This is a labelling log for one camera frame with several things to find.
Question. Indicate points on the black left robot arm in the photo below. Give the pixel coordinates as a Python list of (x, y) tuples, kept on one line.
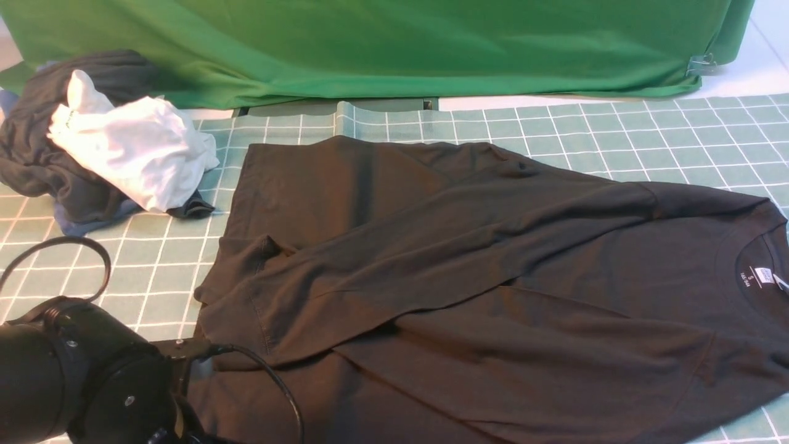
[(70, 368)]

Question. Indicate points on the metal binder clip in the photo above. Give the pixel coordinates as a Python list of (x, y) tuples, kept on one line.
[(702, 65)]

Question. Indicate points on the green backdrop cloth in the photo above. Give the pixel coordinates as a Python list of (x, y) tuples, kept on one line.
[(230, 54)]

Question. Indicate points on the dark gray long-sleeved shirt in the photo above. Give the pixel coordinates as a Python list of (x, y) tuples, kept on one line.
[(432, 293)]

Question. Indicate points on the white crumpled garment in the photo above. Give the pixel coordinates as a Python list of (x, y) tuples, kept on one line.
[(147, 149)]

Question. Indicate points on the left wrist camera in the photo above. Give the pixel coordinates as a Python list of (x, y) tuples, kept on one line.
[(179, 356)]

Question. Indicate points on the dark gray crumpled garment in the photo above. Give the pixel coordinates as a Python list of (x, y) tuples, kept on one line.
[(124, 76)]

